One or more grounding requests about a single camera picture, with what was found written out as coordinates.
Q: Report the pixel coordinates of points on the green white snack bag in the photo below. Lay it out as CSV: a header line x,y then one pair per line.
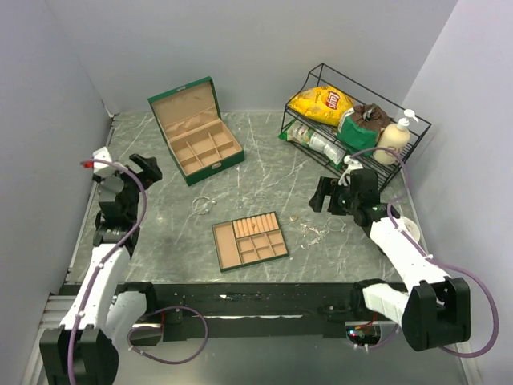
x,y
307,137

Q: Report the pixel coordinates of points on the white tape roll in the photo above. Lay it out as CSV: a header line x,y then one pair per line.
x,y
412,228

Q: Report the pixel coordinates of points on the green jewelry tray insert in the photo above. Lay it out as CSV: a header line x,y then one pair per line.
x,y
249,241

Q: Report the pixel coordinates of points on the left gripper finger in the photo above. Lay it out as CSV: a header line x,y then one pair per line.
x,y
141,161
151,172

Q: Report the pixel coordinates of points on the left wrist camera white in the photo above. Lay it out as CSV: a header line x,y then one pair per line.
x,y
101,165

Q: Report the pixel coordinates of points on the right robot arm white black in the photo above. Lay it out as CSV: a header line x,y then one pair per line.
x,y
435,309

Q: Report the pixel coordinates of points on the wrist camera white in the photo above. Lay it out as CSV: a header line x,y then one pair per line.
x,y
351,164
101,165

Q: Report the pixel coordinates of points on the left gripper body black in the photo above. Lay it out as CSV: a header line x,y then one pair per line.
x,y
132,183

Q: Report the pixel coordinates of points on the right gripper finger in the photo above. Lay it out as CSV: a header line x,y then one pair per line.
x,y
317,201
334,193

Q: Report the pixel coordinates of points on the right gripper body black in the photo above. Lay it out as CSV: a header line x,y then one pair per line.
x,y
348,200

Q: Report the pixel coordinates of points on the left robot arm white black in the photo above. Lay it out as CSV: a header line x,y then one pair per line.
x,y
84,348

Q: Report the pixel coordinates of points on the green jewelry box open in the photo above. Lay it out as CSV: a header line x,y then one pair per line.
x,y
198,140

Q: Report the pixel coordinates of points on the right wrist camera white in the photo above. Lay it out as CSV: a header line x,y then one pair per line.
x,y
351,164

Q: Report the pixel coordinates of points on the green brown paper bag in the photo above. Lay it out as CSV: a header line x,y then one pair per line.
x,y
361,126

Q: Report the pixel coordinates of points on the cream lotion pump bottle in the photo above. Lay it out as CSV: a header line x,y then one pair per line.
x,y
394,137

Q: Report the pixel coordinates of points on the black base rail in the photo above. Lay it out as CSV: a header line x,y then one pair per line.
x,y
252,309

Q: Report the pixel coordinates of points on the black wire shelf rack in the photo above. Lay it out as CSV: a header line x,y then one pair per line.
x,y
325,75

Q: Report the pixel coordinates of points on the silver pearl bangle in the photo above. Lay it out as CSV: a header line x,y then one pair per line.
x,y
335,225
203,205

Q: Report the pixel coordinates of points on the yellow Lays chips bag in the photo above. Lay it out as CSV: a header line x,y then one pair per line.
x,y
325,104

